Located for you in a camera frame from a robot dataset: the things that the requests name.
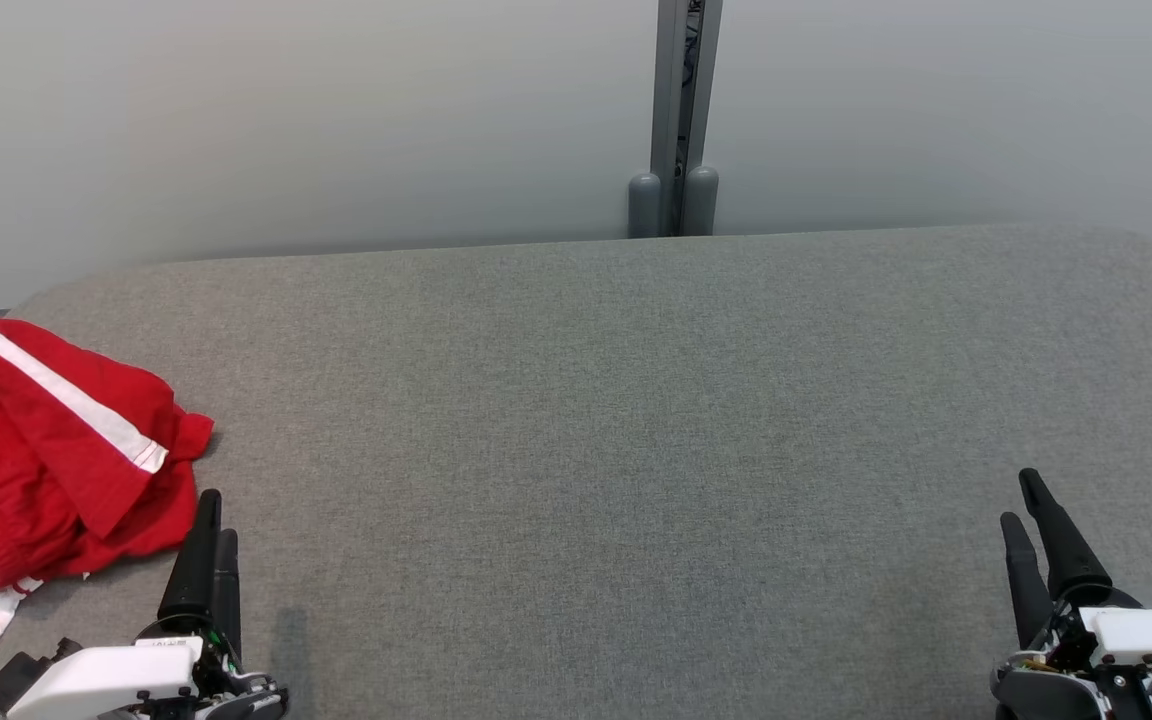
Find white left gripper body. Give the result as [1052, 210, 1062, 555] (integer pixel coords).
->
[4, 615, 290, 720]

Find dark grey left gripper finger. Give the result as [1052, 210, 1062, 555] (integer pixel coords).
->
[212, 528, 243, 658]
[157, 489, 224, 624]

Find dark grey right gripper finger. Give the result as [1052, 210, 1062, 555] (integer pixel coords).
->
[1018, 467, 1115, 604]
[999, 511, 1055, 652]

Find grey metal partition post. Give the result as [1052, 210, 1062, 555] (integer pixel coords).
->
[649, 0, 725, 238]

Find grey cylindrical post foot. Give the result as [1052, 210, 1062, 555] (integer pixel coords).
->
[683, 165, 721, 237]
[628, 172, 663, 239]

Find red shorts with white stripes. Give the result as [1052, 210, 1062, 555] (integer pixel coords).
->
[0, 310, 216, 654]

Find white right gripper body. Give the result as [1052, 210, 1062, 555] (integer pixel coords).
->
[990, 588, 1152, 720]

